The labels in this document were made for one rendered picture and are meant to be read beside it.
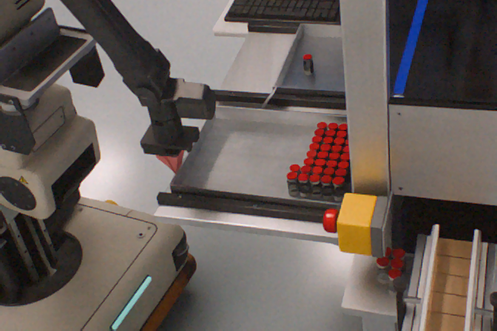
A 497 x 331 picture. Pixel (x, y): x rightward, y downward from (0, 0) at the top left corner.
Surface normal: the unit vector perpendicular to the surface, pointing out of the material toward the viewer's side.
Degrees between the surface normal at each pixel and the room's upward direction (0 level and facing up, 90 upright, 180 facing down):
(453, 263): 0
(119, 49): 102
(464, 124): 90
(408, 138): 90
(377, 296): 0
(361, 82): 90
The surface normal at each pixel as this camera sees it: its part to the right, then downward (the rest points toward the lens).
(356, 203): -0.13, -0.76
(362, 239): -0.28, 0.64
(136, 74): -0.14, 0.83
